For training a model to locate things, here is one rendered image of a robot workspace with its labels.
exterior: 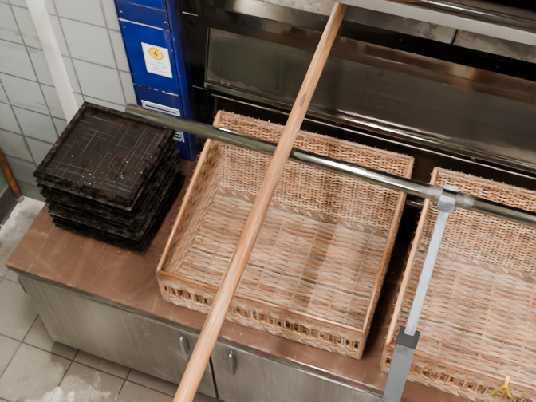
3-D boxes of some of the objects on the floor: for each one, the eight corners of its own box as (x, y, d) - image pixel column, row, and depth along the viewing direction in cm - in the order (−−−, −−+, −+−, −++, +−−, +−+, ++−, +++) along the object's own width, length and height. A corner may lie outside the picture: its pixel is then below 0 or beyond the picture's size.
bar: (187, 336, 267) (131, 97, 173) (565, 465, 238) (746, 262, 144) (147, 419, 250) (61, 205, 155) (549, 569, 221) (743, 416, 127)
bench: (127, 228, 295) (96, 125, 248) (829, 446, 240) (959, 367, 193) (53, 356, 264) (1, 267, 217) (838, 640, 209) (995, 602, 163)
